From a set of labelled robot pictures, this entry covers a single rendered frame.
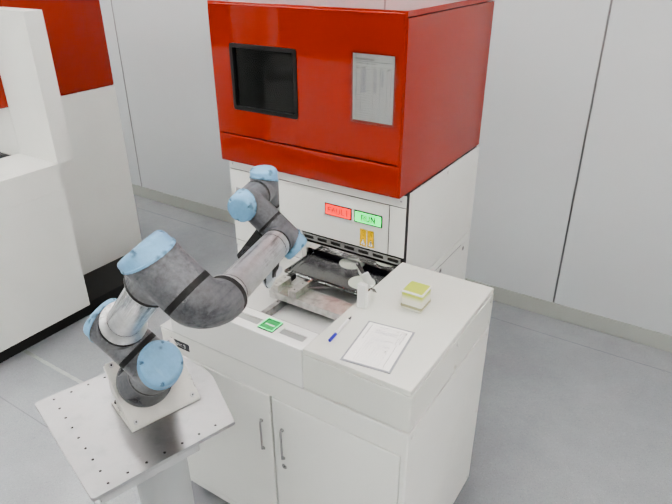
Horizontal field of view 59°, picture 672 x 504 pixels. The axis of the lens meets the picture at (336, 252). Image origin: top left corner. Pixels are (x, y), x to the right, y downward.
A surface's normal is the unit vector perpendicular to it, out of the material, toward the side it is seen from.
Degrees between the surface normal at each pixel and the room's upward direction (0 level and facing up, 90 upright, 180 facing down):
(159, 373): 53
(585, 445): 0
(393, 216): 90
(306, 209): 90
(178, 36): 90
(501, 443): 0
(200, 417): 0
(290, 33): 90
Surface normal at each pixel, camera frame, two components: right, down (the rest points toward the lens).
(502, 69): -0.54, 0.39
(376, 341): 0.00, -0.89
